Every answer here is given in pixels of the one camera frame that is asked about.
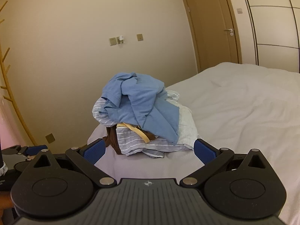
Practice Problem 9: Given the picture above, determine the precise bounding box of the wooden coat rack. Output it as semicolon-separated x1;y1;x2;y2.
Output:
0;0;38;146

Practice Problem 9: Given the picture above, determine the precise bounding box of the white textured garment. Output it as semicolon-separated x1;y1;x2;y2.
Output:
178;105;200;146

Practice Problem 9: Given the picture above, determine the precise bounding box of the blue shirt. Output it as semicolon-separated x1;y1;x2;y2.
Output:
98;72;181;144

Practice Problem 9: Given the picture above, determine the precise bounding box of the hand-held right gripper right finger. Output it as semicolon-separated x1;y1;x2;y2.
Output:
180;139;270;188

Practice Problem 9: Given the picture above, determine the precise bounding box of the white bed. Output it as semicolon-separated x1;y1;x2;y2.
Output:
87;62;300;225

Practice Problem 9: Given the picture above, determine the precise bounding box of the brown garment with yellow strap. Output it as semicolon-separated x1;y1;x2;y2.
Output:
104;122;155;155

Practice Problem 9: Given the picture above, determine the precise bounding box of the grey striped shirt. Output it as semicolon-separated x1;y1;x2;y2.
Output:
92;90;195;158

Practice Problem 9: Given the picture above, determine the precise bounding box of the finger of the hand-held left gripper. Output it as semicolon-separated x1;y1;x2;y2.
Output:
27;145;48;155

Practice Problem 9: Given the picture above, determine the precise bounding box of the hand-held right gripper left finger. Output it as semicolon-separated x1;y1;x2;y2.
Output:
30;139;117;188

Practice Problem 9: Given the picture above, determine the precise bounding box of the cream panelled wardrobe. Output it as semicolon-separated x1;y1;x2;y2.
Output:
223;0;300;73

